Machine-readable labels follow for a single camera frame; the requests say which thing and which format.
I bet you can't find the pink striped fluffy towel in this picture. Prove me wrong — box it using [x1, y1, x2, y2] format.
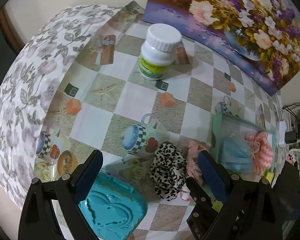
[245, 131, 274, 176]

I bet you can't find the leopard print scrunchie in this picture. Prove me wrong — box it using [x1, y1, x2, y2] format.
[149, 141, 187, 202]

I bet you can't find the blue face mask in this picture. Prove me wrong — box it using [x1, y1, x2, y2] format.
[220, 133, 255, 173]

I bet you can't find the pink floral cloth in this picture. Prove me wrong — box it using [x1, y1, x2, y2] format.
[186, 141, 207, 188]

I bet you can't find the lime green cloth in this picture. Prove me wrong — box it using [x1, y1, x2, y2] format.
[212, 200, 223, 212]

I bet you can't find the green yellow sponge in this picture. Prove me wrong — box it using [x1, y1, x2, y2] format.
[262, 169, 275, 184]

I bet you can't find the teal shallow box tray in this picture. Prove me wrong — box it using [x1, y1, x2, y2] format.
[210, 113, 276, 181]

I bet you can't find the teal plastic toy case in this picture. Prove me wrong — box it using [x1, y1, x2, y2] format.
[78, 172, 147, 239]

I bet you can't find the black power adapter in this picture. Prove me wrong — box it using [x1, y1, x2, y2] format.
[285, 130, 298, 144]

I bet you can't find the floral white tablecloth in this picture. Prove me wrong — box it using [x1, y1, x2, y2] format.
[0, 5, 119, 207]

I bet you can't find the white pill bottle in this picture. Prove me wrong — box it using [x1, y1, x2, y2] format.
[139, 23, 182, 81]

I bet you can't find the floral painting canvas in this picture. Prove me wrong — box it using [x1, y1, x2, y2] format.
[143, 0, 300, 95]

